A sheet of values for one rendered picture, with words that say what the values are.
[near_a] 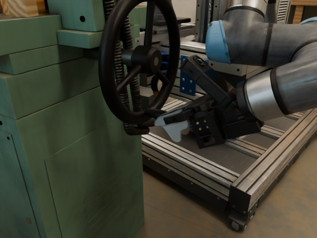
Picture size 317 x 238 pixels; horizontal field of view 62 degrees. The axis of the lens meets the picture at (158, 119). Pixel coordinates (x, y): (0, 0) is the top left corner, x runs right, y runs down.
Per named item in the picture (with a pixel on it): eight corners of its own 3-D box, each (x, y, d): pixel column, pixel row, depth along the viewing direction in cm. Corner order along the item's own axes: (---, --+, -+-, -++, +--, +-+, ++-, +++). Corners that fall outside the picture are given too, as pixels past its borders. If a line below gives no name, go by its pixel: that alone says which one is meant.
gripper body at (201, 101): (195, 150, 49) (259, 137, 42) (176, 108, 48) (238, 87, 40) (210, 133, 55) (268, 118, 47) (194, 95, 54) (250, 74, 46)
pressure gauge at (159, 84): (157, 100, 89) (157, 77, 86) (148, 98, 91) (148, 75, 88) (167, 95, 94) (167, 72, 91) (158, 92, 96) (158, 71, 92)
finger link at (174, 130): (157, 149, 55) (193, 140, 49) (145, 123, 54) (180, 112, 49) (164, 142, 58) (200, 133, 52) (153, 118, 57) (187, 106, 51)
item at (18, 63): (13, 75, 51) (8, 54, 49) (-41, 61, 61) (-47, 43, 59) (135, 42, 82) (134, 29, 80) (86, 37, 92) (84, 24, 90)
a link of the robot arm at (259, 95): (265, 76, 38) (276, 63, 44) (236, 86, 40) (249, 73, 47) (284, 123, 39) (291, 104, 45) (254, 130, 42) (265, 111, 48)
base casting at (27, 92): (13, 121, 53) (2, 77, 49) (-100, 77, 80) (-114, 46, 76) (140, 69, 88) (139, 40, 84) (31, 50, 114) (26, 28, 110)
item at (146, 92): (150, 118, 93) (149, 97, 90) (122, 110, 99) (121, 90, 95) (162, 109, 100) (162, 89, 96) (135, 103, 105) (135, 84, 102)
